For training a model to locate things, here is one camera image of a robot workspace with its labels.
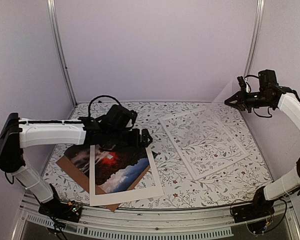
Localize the floral patterned table cover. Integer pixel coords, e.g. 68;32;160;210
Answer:
43;102;272;209

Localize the aluminium corner post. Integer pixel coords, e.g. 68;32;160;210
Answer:
243;0;265;76
46;0;78;108

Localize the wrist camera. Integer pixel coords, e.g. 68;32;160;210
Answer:
99;104;138;132
237;76;251;93

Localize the brown cardboard backing board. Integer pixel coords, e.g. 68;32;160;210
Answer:
55;157;151;213

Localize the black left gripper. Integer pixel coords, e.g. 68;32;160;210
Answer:
107;128;153;150

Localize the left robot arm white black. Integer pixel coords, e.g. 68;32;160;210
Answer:
0;100;153;217

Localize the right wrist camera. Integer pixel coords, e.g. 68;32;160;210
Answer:
237;76;251;93

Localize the aluminium front rail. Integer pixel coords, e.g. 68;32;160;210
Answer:
13;194;300;240

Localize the white picture frame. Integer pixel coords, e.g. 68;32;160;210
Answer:
159;109;249;181

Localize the clear acrylic sheet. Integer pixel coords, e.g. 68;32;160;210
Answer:
181;80;240;146

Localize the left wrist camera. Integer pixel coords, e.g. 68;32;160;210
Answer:
99;104;138;132

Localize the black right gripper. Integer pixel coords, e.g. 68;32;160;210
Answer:
224;87;273;113

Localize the left aluminium corner post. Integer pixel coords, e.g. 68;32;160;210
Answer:
46;0;78;108

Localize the dark red blue photo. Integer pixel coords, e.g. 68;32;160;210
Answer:
62;145;149;186

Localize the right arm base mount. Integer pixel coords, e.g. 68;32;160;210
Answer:
229;187;288;236

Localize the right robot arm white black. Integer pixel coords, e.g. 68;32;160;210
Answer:
224;69;300;218

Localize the right aluminium corner post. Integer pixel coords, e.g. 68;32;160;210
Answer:
243;0;265;76

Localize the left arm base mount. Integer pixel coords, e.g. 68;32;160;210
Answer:
38;184;82;223

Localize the white mat board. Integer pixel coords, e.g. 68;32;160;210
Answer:
89;146;164;207

